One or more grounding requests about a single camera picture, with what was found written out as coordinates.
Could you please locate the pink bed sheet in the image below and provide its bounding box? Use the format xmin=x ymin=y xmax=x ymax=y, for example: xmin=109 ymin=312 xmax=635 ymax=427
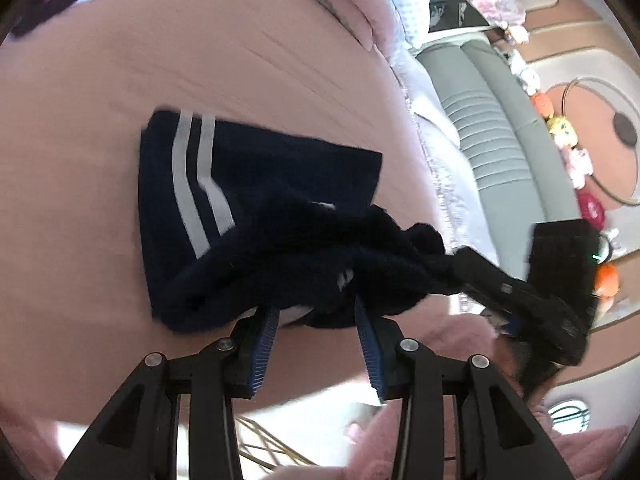
xmin=0 ymin=0 xmax=442 ymax=441

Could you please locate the row of plush toys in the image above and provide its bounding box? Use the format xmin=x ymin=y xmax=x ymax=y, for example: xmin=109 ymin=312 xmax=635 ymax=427
xmin=502 ymin=22 xmax=623 ymax=313

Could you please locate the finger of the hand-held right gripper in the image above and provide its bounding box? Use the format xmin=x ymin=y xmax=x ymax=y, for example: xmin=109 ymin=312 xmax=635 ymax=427
xmin=450 ymin=246 xmax=556 ymax=312
xmin=495 ymin=310 xmax=527 ymax=339

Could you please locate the gold wire rack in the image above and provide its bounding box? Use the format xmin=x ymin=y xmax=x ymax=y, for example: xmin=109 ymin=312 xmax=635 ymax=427
xmin=234 ymin=400 xmax=322 ymax=467

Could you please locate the navy garment with white stripes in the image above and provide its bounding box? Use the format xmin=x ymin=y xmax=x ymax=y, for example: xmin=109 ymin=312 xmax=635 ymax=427
xmin=137 ymin=107 xmax=468 ymax=337

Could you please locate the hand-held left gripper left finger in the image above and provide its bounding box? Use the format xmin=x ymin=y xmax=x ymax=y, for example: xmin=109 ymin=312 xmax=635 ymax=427
xmin=55 ymin=304 xmax=281 ymax=480

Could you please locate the white lace bed cover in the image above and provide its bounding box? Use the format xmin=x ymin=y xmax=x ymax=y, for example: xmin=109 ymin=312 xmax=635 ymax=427
xmin=390 ymin=42 xmax=502 ymax=267

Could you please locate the grey padded headboard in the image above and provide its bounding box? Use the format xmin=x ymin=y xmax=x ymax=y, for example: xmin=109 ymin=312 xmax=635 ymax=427
xmin=415 ymin=35 xmax=596 ymax=272

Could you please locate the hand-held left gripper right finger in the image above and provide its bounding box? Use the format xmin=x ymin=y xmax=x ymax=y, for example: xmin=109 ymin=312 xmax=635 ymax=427
xmin=354 ymin=296 xmax=576 ymax=480

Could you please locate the pink floral cloth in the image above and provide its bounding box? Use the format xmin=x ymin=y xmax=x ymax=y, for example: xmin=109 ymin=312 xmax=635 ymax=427
xmin=450 ymin=0 xmax=529 ymax=29

